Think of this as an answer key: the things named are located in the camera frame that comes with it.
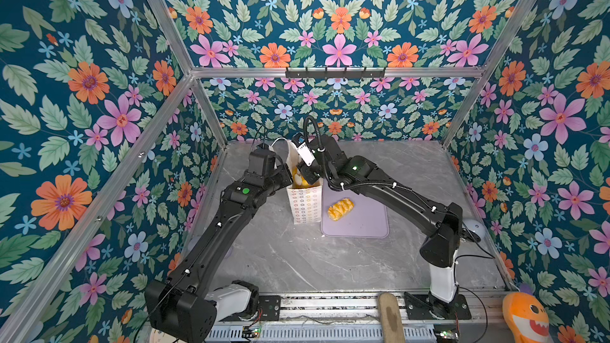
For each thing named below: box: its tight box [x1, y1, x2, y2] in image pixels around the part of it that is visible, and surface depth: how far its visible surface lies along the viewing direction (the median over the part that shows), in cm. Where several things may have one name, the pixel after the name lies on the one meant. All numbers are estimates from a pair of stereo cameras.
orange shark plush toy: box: [501, 292, 553, 343], surface depth 66 cm
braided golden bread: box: [327, 197, 356, 222], surface depth 94 cm
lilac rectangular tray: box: [320, 178, 390, 239], surface depth 93 cm
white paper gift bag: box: [285, 139, 324, 225], surface depth 80 cm
